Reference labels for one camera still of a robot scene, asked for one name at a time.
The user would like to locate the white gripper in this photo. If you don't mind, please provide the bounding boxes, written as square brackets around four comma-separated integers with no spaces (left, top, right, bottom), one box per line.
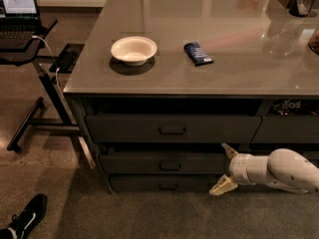
[209,143,254,196]

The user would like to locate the grey counter cabinet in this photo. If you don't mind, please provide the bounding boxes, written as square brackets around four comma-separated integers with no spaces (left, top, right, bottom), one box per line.
[64,0,319,191]

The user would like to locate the black phone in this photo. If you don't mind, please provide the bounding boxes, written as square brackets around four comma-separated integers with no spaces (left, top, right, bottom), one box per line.
[56,51,77,70]

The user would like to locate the blue snack packet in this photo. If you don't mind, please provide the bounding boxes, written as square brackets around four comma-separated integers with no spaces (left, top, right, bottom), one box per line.
[183,42,213,66]

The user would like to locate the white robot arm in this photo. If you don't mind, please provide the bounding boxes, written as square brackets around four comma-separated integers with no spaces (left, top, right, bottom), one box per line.
[209,143,319,196]

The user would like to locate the white bowl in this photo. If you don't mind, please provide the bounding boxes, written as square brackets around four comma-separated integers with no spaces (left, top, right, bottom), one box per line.
[111,36,158,66]

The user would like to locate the grey drawer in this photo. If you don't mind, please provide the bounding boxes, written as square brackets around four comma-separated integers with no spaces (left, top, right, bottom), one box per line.
[99,148,229,175]
[109,174,219,192]
[240,149,319,160]
[252,116,319,143]
[86,114,261,143]

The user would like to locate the black laptop stand table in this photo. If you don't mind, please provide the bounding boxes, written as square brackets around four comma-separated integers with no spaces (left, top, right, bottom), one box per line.
[0,16,86,152]

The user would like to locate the black chips bag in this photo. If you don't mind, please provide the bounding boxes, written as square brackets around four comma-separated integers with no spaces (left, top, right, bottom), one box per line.
[269,99,319,116]

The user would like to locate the black sneaker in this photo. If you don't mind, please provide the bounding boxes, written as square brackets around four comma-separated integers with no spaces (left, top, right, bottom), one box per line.
[0,193,48,239]

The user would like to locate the brown item in dish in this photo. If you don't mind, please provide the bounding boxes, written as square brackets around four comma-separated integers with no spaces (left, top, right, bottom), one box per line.
[308,29,319,55]

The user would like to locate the open black laptop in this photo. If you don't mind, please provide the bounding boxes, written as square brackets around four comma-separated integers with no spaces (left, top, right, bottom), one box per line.
[0,0,41,52]

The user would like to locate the white charging cable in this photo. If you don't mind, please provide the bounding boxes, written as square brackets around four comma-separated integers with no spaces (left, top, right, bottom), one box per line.
[31,34,66,100]

